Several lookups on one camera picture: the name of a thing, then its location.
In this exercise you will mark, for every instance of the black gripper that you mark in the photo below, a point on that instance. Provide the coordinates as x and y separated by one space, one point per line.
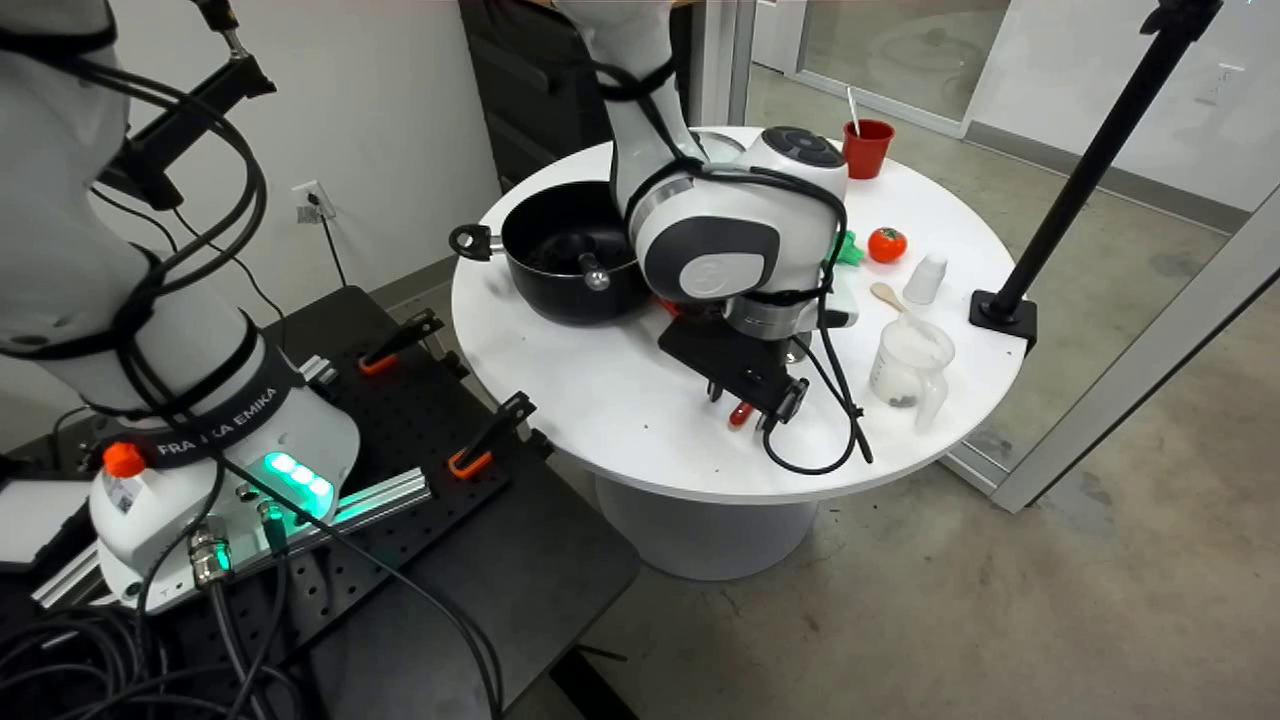
733 360

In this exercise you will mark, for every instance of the red handled metal spoon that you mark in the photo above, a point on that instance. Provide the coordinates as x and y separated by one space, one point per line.
743 412

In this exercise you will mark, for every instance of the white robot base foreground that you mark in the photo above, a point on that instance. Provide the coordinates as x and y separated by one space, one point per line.
213 424

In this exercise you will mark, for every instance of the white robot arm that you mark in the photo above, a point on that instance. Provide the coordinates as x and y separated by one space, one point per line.
736 246

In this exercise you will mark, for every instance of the small wooden spoon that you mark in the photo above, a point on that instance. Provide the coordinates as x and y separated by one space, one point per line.
891 298

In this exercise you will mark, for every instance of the black cooking pot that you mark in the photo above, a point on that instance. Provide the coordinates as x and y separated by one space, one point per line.
564 251

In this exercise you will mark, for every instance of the green toy piece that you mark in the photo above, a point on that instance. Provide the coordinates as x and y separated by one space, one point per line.
849 251

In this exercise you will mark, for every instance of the clear plastic measuring cup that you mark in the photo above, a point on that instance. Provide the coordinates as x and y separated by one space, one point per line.
913 368

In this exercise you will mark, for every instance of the orange toy tomato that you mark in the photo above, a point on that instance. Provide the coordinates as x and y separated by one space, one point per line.
885 246

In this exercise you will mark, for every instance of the small white plastic cup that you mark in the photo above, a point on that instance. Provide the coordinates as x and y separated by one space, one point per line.
925 282

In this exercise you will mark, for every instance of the red cup with straw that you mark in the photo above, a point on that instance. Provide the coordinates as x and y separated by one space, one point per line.
866 142

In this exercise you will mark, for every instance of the black orange clamp lower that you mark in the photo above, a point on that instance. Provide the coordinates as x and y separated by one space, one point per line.
476 453

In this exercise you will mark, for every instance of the black orange clamp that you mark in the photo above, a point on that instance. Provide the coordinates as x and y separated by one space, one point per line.
476 453
391 348

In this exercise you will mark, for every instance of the black orange clamp upper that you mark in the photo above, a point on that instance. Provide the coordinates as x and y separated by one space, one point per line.
391 348

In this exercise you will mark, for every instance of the white round table pedestal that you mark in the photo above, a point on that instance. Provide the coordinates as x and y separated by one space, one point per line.
705 542

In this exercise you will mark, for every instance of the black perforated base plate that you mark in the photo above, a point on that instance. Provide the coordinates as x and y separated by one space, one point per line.
407 621

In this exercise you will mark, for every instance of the wall power outlet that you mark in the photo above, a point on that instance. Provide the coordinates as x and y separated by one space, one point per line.
313 200

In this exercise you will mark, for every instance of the black camera stand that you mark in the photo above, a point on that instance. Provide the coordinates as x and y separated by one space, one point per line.
1173 24

